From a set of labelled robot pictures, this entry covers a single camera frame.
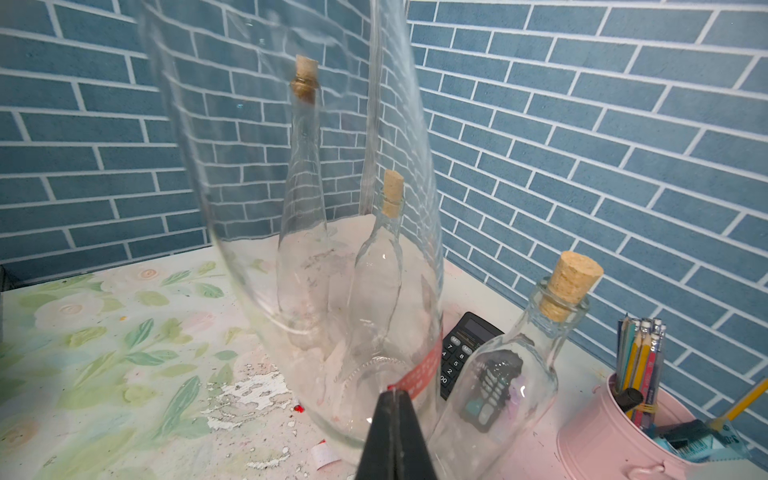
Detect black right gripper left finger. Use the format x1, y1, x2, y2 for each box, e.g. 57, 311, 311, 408
355, 390, 396, 480

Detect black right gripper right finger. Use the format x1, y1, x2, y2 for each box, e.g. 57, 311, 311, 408
394, 390, 437, 480

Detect peeled red white label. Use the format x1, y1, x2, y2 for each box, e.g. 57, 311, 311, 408
310, 440, 341, 470

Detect corked glass bottle red label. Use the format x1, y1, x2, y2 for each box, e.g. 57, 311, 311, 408
427, 251, 604, 479

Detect short corked glass bottle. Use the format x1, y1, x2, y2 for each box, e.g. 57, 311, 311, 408
336, 170, 404, 381

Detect clear glass bottle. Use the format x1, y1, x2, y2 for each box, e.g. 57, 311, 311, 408
277, 55, 329, 350

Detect tall gold-capped glass bottle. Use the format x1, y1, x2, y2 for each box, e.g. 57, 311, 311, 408
136, 1, 444, 463

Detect black desk calculator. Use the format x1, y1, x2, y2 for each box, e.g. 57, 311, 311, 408
439, 312, 503, 400

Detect pink metal pen bucket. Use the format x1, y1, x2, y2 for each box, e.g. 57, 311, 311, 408
555, 373, 715, 480

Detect pens in bucket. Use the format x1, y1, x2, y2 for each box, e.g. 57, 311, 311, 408
611, 316, 767, 463

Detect aluminium corner post left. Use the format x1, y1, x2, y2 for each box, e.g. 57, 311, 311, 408
359, 0, 383, 215

